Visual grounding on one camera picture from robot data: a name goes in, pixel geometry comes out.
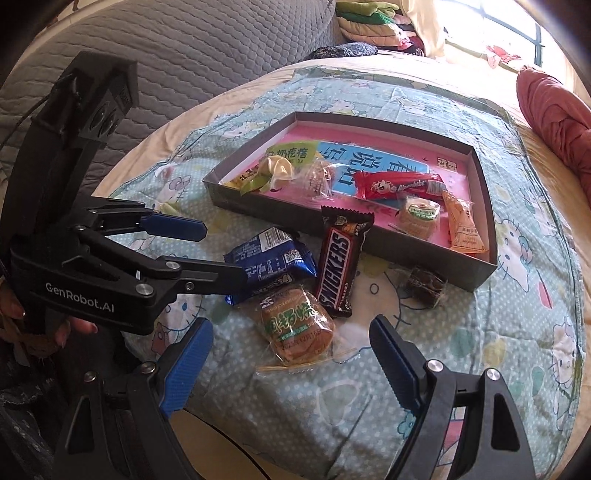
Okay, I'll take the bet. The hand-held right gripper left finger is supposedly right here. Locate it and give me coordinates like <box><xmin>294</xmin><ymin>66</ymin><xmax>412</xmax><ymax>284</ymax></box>
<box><xmin>53</xmin><ymin>316</ymin><xmax>215</xmax><ymax>480</ymax></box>

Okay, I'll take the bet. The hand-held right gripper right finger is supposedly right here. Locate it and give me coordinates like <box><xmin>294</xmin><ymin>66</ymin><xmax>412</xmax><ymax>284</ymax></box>
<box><xmin>368</xmin><ymin>315</ymin><xmax>539</xmax><ymax>480</ymax></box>

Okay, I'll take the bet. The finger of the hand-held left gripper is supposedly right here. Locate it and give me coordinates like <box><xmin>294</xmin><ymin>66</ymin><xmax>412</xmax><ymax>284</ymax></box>
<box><xmin>78</xmin><ymin>226</ymin><xmax>249</xmax><ymax>298</ymax></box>
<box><xmin>69</xmin><ymin>198</ymin><xmax>208</xmax><ymax>241</ymax></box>

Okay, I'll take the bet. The blue snack packet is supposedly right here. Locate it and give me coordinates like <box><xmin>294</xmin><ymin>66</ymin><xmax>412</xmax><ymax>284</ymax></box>
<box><xmin>224</xmin><ymin>227</ymin><xmax>318</xmax><ymax>306</ymax></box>

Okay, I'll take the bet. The grey cardboard box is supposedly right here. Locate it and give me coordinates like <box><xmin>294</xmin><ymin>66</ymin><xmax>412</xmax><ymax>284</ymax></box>
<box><xmin>202</xmin><ymin>111</ymin><xmax>499</xmax><ymax>292</ymax></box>

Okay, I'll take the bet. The clear biscuit packet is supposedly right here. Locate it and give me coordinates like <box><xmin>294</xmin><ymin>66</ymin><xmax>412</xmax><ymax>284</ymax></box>
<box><xmin>390</xmin><ymin>195</ymin><xmax>444</xmax><ymax>241</ymax></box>

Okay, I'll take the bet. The green milk lump packet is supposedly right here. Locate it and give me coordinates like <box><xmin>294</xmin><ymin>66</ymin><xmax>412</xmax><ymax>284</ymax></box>
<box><xmin>240</xmin><ymin>141</ymin><xmax>319</xmax><ymax>197</ymax></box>

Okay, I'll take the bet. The clear peanut candy packet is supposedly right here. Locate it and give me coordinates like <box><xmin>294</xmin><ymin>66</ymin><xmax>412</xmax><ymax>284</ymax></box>
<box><xmin>300</xmin><ymin>157</ymin><xmax>340</xmax><ymax>199</ymax></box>

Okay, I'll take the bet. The red candy bar packet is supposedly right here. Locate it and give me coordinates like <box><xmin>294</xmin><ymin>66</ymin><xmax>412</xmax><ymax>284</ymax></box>
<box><xmin>355</xmin><ymin>168</ymin><xmax>446</xmax><ymax>201</ymax></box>

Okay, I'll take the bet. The person's left hand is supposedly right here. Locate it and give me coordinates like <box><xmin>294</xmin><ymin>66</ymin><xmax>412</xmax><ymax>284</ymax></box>
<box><xmin>0</xmin><ymin>277</ymin><xmax>99</xmax><ymax>365</ymax></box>

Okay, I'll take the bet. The dark brown cake clear wrapper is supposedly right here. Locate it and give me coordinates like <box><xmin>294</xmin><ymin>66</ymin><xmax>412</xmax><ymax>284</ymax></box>
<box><xmin>402</xmin><ymin>265</ymin><xmax>448</xmax><ymax>309</ymax></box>

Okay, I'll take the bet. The yellow snack packet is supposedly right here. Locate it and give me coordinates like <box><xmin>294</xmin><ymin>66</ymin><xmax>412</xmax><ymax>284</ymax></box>
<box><xmin>224</xmin><ymin>168</ymin><xmax>259</xmax><ymax>190</ymax></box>

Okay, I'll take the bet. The beige round stool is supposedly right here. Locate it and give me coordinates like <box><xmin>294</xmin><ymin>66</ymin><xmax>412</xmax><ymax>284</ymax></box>
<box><xmin>173</xmin><ymin>408</ymin><xmax>301</xmax><ymax>480</ymax></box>

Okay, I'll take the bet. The round cake green label packet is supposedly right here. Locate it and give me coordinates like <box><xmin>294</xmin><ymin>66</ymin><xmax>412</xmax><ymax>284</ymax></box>
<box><xmin>252</xmin><ymin>284</ymin><xmax>361</xmax><ymax>372</ymax></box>

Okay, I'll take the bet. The brown chocolate bar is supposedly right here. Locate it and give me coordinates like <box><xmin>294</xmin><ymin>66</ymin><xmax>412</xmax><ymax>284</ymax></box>
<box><xmin>313</xmin><ymin>205</ymin><xmax>375</xmax><ymax>319</ymax></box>

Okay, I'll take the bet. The orange candy packet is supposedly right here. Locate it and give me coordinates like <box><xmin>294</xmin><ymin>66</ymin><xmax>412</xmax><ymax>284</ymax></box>
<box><xmin>441</xmin><ymin>189</ymin><xmax>490</xmax><ymax>254</ymax></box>

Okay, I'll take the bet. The grey quilted cover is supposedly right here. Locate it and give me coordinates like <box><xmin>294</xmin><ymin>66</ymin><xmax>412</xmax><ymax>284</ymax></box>
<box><xmin>0</xmin><ymin>0</ymin><xmax>338</xmax><ymax>195</ymax></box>

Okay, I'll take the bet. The dark blue cloth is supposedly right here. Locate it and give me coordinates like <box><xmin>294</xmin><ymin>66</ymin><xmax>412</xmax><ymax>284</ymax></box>
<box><xmin>308</xmin><ymin>42</ymin><xmax>379</xmax><ymax>60</ymax></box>

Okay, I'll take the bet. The beige printed bedsheet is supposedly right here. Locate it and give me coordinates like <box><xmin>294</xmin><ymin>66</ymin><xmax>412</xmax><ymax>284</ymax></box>
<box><xmin>90</xmin><ymin>48</ymin><xmax>591</xmax><ymax>324</ymax></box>

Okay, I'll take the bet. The red quilt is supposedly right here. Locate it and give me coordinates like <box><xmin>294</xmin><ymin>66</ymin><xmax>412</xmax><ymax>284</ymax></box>
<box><xmin>516</xmin><ymin>66</ymin><xmax>591</xmax><ymax>199</ymax></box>

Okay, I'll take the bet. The green folded garment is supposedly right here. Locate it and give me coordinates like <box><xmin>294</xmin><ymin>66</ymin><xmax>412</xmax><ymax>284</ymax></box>
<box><xmin>336</xmin><ymin>1</ymin><xmax>402</xmax><ymax>26</ymax></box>

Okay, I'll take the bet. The pink folded garment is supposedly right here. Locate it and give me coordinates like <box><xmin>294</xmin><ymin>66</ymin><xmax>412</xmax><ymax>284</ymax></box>
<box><xmin>394</xmin><ymin>14</ymin><xmax>428</xmax><ymax>56</ymax></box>

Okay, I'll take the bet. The red cloth on windowsill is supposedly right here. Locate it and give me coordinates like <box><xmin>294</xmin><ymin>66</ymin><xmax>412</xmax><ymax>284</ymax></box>
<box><xmin>484</xmin><ymin>44</ymin><xmax>525</xmax><ymax>70</ymax></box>

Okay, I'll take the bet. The white curtain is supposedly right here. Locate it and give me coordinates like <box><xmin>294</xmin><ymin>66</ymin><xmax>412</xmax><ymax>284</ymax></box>
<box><xmin>404</xmin><ymin>0</ymin><xmax>467</xmax><ymax>58</ymax></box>

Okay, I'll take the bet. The black window frame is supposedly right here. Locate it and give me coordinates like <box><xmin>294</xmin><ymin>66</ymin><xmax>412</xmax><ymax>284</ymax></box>
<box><xmin>480</xmin><ymin>0</ymin><xmax>555</xmax><ymax>75</ymax></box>

